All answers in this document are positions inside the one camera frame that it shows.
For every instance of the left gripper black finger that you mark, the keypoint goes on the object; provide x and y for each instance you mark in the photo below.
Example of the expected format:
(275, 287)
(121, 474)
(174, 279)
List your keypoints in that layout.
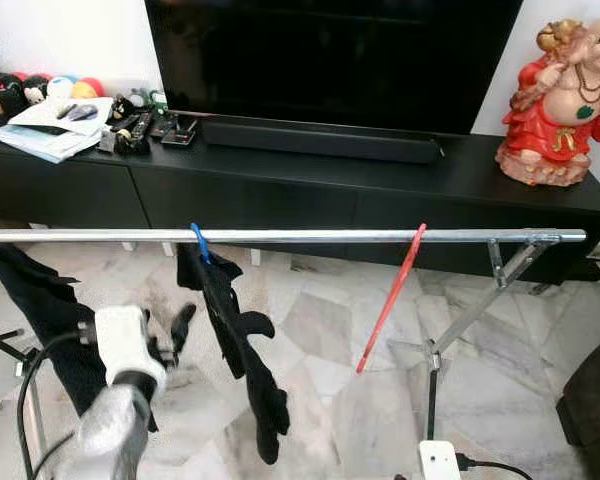
(183, 328)
(147, 326)

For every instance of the black shirt white lettering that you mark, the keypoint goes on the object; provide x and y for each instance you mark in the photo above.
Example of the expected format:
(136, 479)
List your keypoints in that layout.
(230, 320)

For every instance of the blue plastic hanger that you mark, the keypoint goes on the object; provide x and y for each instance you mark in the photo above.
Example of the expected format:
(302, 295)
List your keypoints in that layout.
(198, 240)

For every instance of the red hanger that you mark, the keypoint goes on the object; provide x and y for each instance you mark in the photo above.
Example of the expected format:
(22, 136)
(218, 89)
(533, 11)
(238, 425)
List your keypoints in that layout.
(389, 300)

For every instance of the black shirt green print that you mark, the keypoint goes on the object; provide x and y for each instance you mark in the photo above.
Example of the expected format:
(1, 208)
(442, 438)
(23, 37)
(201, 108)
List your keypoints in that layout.
(50, 310)

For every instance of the dark grey fabric sofa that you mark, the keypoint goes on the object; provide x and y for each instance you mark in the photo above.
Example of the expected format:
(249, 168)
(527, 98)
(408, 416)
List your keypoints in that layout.
(595, 410)

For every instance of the black tape dispenser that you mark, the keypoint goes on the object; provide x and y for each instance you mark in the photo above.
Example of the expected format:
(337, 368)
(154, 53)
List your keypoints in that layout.
(130, 130)

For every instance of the white paper stack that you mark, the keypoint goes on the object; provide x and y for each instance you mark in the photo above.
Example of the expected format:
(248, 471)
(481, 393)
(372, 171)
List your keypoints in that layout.
(50, 135)

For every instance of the black soundbar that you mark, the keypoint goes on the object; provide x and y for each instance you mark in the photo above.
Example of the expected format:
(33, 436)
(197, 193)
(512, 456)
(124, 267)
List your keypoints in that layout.
(320, 142)

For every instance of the orange toy ball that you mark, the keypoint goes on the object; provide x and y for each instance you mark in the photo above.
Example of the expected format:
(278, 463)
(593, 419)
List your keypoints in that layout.
(88, 88)

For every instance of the white round toy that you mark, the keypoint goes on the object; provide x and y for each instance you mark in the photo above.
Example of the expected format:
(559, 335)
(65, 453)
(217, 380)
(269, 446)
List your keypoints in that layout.
(60, 87)

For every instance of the red laughing buddha statue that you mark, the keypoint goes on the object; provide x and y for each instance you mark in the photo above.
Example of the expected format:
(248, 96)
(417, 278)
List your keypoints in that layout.
(555, 120)

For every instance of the black flat television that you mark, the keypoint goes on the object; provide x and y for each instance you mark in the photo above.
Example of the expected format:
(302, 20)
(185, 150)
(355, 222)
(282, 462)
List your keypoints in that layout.
(330, 60)

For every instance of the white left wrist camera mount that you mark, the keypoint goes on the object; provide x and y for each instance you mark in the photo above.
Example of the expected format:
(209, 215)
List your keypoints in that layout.
(125, 345)

